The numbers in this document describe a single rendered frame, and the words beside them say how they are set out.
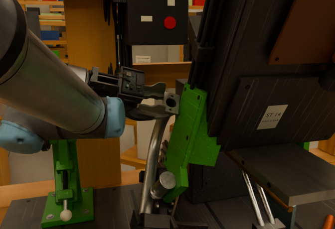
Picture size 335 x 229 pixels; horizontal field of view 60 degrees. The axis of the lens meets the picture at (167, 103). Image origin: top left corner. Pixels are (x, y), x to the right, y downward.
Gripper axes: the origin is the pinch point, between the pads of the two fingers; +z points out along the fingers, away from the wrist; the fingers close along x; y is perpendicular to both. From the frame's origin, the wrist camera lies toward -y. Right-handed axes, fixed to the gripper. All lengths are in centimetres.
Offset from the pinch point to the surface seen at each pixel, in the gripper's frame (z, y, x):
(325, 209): 50, -5, -20
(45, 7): -133, -706, 684
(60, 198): -20.1, -21.8, -19.3
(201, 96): 1.5, 13.4, -4.0
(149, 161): -1.0, -10.5, -10.8
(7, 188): -36, -54, -11
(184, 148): 1.6, 5.0, -12.1
